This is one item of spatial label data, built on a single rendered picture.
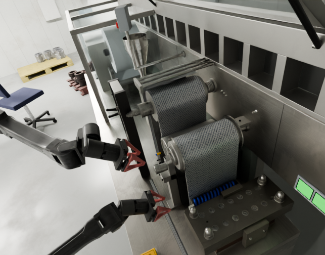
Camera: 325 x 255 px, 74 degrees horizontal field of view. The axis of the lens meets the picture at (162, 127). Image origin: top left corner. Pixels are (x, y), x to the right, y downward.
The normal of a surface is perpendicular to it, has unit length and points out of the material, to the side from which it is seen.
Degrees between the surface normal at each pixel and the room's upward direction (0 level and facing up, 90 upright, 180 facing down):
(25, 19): 90
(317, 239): 0
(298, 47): 90
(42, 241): 0
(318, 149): 90
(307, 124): 90
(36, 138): 8
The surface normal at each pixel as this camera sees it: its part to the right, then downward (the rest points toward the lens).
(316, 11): 0.36, 0.52
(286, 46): -0.92, 0.34
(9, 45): 0.61, 0.40
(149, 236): -0.16, -0.78
